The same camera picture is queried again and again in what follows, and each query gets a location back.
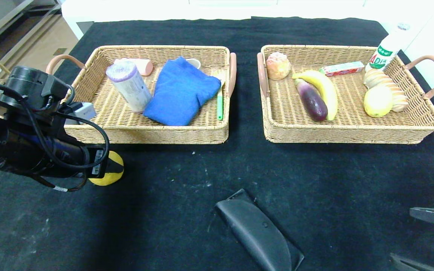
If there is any green and red candy box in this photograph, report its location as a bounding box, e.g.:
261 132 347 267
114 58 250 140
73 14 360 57
319 61 365 78

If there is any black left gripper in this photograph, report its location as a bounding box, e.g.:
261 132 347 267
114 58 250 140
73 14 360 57
79 146 124 178

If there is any yellow toy banana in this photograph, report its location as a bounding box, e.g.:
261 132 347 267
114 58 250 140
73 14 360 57
292 70 339 121

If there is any pink toy bun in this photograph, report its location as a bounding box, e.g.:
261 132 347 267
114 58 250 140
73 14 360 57
265 52 291 80

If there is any white milk drink bottle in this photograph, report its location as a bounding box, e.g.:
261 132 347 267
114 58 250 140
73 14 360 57
365 23 410 71

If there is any grey shelf unit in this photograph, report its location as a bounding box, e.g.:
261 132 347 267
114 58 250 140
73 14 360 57
0 0 63 49

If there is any wicker basket with pink handles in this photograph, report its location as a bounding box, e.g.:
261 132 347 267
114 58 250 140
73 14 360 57
257 44 434 145
45 45 237 145

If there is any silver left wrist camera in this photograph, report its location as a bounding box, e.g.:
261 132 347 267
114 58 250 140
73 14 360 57
64 102 97 125

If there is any yellow toy pear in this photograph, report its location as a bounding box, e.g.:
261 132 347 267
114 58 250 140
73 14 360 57
89 151 124 186

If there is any blue microfibre cloth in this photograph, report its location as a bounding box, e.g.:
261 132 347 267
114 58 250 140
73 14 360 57
143 56 222 126

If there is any pink plastic bottle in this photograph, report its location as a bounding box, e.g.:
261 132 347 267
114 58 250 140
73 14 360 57
115 58 153 76

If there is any purple toy eggplant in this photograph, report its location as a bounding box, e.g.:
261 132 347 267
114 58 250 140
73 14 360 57
295 78 329 122

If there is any black leather pouch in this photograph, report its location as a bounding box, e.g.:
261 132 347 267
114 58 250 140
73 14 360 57
215 189 304 271

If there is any striped toy bread loaf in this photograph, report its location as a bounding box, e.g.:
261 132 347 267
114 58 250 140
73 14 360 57
363 69 410 113

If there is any yellow toy lemon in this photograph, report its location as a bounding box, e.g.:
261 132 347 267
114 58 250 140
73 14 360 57
364 85 394 117

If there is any purple garbage bag roll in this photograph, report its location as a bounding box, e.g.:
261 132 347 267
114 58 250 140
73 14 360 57
106 60 153 113

